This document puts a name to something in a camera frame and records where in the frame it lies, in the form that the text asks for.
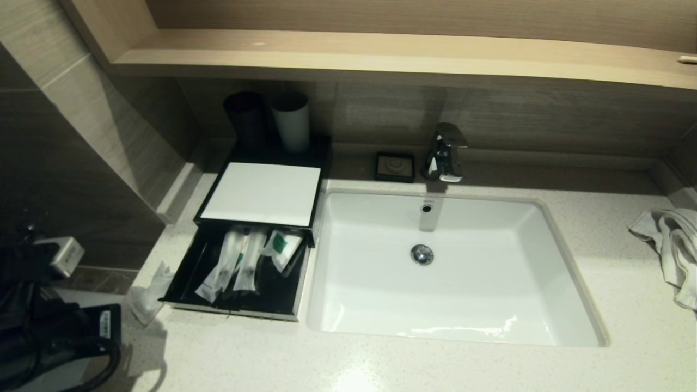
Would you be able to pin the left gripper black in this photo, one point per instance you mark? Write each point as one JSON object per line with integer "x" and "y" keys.
{"x": 103, "y": 329}

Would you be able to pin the clear plastic packet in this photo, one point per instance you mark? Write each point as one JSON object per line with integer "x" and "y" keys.
{"x": 150, "y": 296}

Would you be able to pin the long green-label toothbrush packet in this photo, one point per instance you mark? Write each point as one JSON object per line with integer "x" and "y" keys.
{"x": 220, "y": 269}
{"x": 250, "y": 264}

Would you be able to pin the black glossy tray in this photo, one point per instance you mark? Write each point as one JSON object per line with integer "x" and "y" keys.
{"x": 277, "y": 294}

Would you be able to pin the small green-label sachet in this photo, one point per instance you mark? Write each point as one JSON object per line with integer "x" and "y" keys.
{"x": 283, "y": 247}

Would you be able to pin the black cup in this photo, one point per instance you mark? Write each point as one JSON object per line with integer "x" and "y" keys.
{"x": 245, "y": 117}

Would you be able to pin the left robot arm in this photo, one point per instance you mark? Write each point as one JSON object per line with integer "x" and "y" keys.
{"x": 27, "y": 326}

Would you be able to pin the white glossy tray surface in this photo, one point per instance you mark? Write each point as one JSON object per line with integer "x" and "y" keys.
{"x": 267, "y": 193}

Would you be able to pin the black amenity tray box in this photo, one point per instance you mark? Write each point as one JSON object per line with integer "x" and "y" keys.
{"x": 272, "y": 155}

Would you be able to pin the green-label comb packet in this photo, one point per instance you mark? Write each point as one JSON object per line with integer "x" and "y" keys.
{"x": 240, "y": 261}

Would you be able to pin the pale grey cup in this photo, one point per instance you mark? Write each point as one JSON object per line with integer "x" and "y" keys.
{"x": 292, "y": 125}

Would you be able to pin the chrome sink drain stopper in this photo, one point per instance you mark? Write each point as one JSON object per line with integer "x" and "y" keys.
{"x": 422, "y": 254}

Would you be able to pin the black square soap dish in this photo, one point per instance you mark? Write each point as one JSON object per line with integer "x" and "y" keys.
{"x": 394, "y": 166}

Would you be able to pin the white ceramic sink basin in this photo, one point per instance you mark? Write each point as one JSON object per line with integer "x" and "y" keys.
{"x": 463, "y": 294}

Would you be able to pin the chrome faucet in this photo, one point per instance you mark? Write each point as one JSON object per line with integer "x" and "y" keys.
{"x": 444, "y": 158}

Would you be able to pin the light wooden shelf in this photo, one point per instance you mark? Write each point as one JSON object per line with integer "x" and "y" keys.
{"x": 435, "y": 57}

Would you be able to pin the crumpled white towel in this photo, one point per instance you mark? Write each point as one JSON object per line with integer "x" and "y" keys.
{"x": 678, "y": 245}

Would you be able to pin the small white shelf item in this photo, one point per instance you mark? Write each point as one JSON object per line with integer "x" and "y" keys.
{"x": 687, "y": 60}

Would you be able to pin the white plastic device corner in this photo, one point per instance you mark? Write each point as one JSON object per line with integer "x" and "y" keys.
{"x": 65, "y": 256}

